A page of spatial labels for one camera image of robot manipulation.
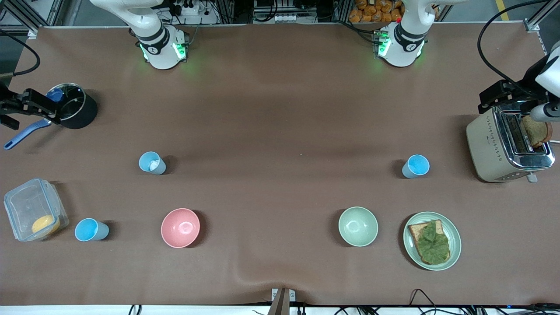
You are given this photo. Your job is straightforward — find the blue cup with tissue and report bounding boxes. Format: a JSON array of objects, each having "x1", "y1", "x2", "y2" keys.
[{"x1": 139, "y1": 151, "x2": 167, "y2": 175}]

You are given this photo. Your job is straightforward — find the brown toast slice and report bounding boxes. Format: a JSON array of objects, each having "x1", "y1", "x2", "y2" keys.
[{"x1": 521, "y1": 115, "x2": 553, "y2": 148}]

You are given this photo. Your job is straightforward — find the beige and chrome toaster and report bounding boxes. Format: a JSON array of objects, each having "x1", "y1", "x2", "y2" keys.
[{"x1": 465, "y1": 105, "x2": 556, "y2": 183}]

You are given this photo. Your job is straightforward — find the clear plastic food container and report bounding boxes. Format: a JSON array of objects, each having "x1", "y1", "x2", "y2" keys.
[{"x1": 3, "y1": 177, "x2": 70, "y2": 242}]

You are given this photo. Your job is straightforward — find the yellow round food piece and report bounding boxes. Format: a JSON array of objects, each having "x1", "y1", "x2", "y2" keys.
[{"x1": 31, "y1": 214, "x2": 61, "y2": 235}]

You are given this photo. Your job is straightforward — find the green plate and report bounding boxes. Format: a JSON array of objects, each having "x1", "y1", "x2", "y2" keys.
[{"x1": 403, "y1": 211, "x2": 462, "y2": 271}]

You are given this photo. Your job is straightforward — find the bag of orange buns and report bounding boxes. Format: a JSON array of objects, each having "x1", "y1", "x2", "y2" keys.
[{"x1": 349, "y1": 0, "x2": 403, "y2": 23}]

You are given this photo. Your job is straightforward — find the bread slice under lettuce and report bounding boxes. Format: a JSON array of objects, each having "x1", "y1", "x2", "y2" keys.
[{"x1": 408, "y1": 220, "x2": 451, "y2": 266}]

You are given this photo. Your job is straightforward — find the green lettuce leaf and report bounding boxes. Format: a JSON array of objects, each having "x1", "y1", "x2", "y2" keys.
[{"x1": 416, "y1": 220, "x2": 450, "y2": 265}]

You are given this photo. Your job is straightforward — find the green bowl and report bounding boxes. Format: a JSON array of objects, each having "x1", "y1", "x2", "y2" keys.
[{"x1": 338, "y1": 206, "x2": 379, "y2": 247}]

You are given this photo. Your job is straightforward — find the pink bowl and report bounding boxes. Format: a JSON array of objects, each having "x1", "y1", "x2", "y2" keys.
[{"x1": 161, "y1": 208, "x2": 201, "y2": 249}]

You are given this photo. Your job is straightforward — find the brown table cloth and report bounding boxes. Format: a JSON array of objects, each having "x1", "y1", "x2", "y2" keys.
[{"x1": 0, "y1": 24, "x2": 560, "y2": 307}]

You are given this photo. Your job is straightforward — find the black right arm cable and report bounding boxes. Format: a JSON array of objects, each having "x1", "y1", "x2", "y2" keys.
[{"x1": 0, "y1": 30, "x2": 41, "y2": 77}]

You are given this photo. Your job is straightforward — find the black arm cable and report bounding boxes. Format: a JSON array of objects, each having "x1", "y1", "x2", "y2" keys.
[
  {"x1": 477, "y1": 0, "x2": 560, "y2": 95},
  {"x1": 0, "y1": 30, "x2": 41, "y2": 77}
]

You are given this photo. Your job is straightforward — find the black saucepan with blue handle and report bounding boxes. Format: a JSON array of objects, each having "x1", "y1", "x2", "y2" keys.
[{"x1": 3, "y1": 82, "x2": 98, "y2": 151}]

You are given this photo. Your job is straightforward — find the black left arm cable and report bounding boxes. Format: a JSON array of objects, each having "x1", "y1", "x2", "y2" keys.
[{"x1": 477, "y1": 0, "x2": 560, "y2": 95}]

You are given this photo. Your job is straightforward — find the aluminium frame profile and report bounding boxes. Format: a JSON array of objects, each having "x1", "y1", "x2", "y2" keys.
[
  {"x1": 523, "y1": 0, "x2": 560, "y2": 33},
  {"x1": 0, "y1": 0, "x2": 66, "y2": 36}
]

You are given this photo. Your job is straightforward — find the thin black cable loop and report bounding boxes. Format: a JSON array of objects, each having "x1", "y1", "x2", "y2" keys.
[{"x1": 409, "y1": 289, "x2": 438, "y2": 315}]

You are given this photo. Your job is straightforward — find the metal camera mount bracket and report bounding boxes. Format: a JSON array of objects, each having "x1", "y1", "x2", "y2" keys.
[{"x1": 268, "y1": 288, "x2": 297, "y2": 315}]

